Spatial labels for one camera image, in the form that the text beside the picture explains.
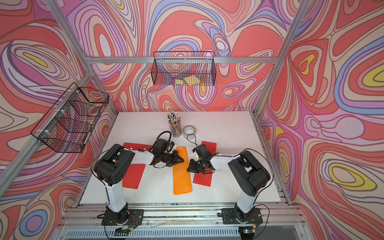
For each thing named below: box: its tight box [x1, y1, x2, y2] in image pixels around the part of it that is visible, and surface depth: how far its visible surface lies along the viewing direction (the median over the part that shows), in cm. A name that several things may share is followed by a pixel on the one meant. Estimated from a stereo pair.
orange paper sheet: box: [172, 146, 193, 196], surface depth 89 cm
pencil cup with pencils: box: [167, 112, 183, 138], surface depth 95 cm
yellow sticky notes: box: [175, 75, 201, 86], surface depth 91 cm
